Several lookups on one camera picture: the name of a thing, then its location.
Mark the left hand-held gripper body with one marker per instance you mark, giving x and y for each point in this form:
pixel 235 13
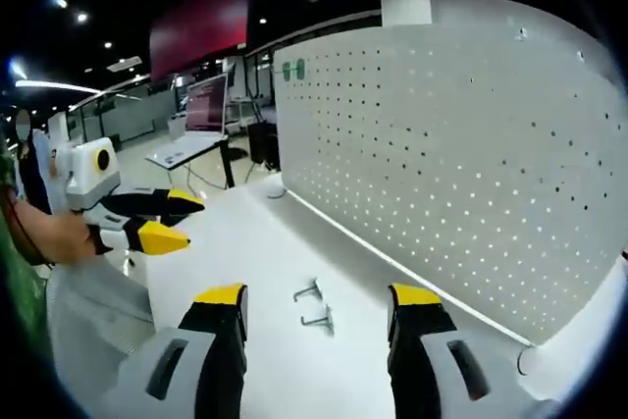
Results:
pixel 88 178

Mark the green patterned shirt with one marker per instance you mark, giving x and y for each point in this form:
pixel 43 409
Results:
pixel 24 301

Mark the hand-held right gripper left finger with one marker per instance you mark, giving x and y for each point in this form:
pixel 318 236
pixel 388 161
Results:
pixel 162 375

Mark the large red display screen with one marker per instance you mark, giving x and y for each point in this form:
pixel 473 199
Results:
pixel 201 21

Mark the person's left hand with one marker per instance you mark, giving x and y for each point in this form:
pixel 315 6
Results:
pixel 73 237

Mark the green hook assembly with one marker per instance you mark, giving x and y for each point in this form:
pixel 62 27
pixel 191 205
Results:
pixel 307 290
pixel 319 318
pixel 287 69
pixel 298 68

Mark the white side desk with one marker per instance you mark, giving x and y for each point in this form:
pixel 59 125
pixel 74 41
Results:
pixel 189 146

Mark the monitor with purple screen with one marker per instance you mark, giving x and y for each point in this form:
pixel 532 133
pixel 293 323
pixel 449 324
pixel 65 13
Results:
pixel 206 102

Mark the black computer tower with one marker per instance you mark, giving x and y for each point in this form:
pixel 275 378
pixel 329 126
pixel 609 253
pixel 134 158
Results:
pixel 262 141

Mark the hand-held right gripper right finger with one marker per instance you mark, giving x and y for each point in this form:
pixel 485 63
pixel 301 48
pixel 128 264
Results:
pixel 456 375

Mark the white perforated mounting plate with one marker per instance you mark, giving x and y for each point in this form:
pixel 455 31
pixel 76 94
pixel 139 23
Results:
pixel 441 169

